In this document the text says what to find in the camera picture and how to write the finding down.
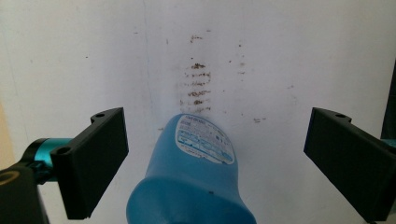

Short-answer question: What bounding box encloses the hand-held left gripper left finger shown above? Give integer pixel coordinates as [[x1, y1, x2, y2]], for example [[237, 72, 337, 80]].
[[49, 106, 130, 220]]

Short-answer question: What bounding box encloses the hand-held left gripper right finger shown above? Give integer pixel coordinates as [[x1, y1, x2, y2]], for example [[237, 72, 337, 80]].
[[303, 106, 396, 223]]

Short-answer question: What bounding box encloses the blue plastic bottle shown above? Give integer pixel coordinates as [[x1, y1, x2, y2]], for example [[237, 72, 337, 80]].
[[125, 113, 258, 224]]

